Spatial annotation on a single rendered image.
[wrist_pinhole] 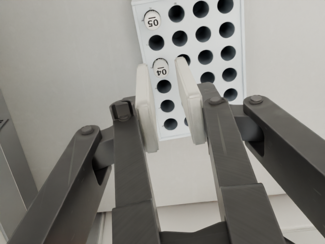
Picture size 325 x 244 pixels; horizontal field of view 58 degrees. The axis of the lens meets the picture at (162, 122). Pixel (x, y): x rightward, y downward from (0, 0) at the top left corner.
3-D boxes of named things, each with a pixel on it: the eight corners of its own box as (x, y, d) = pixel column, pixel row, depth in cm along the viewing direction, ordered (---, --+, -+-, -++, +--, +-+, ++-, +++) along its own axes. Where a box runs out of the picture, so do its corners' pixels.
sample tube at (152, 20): (142, 6, 25) (142, 14, 21) (156, 3, 25) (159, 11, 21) (145, 21, 26) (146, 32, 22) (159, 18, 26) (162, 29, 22)
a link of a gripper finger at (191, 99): (187, 97, 15) (201, 95, 15) (173, 57, 21) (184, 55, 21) (194, 146, 16) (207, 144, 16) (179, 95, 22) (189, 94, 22)
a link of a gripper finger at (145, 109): (159, 152, 16) (145, 155, 16) (154, 99, 22) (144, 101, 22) (149, 104, 15) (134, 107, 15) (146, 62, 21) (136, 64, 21)
